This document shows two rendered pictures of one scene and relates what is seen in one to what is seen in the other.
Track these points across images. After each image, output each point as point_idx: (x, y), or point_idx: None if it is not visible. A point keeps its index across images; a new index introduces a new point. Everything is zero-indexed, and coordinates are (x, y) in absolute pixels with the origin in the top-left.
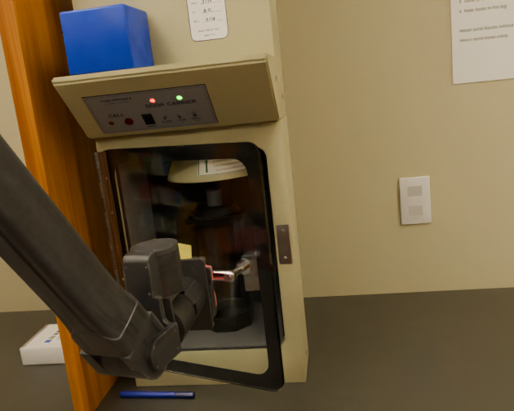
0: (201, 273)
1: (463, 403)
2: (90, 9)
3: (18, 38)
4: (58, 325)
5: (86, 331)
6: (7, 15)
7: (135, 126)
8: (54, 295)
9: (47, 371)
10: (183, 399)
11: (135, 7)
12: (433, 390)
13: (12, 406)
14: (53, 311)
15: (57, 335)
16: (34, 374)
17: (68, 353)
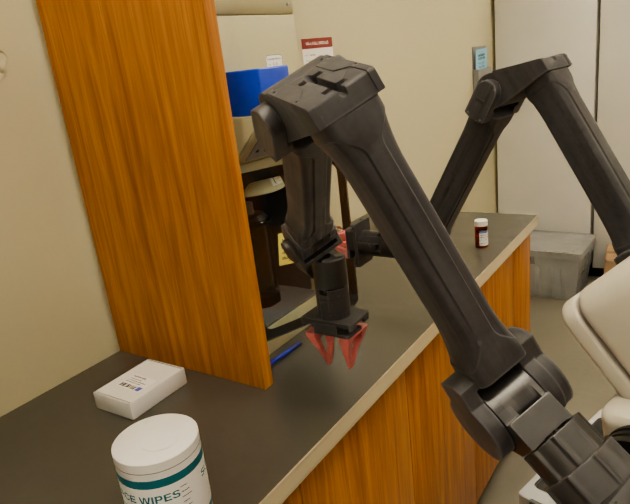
0: (368, 225)
1: (393, 281)
2: (273, 67)
3: (227, 87)
4: (254, 318)
5: (449, 229)
6: (220, 69)
7: (264, 152)
8: (461, 206)
9: (168, 405)
10: (298, 348)
11: (242, 65)
12: (376, 284)
13: (210, 420)
14: (447, 220)
15: (133, 384)
16: (164, 412)
17: (260, 338)
